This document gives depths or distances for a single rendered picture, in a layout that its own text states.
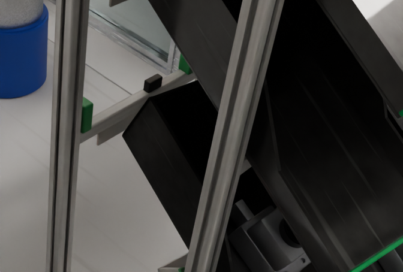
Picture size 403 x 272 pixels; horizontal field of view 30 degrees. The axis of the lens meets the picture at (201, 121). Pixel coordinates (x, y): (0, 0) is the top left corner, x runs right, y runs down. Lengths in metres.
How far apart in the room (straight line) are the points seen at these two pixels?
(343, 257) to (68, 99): 0.26
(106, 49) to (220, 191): 1.09
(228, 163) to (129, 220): 0.71
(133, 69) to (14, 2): 0.33
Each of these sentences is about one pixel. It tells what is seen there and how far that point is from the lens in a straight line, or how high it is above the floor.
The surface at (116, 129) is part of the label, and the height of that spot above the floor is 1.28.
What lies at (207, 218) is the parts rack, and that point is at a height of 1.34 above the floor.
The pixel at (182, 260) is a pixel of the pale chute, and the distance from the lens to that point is 0.77.
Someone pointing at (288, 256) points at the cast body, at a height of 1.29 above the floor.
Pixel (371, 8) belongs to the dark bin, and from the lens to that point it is 0.50.
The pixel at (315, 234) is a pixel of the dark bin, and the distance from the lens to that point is 0.55.
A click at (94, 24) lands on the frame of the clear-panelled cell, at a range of 1.68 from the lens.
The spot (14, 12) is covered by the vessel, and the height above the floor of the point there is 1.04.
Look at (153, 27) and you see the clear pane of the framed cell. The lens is 1.56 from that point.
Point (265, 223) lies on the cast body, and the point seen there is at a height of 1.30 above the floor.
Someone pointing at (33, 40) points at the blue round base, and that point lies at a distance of 1.41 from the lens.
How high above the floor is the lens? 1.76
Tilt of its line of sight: 38 degrees down
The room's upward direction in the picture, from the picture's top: 11 degrees clockwise
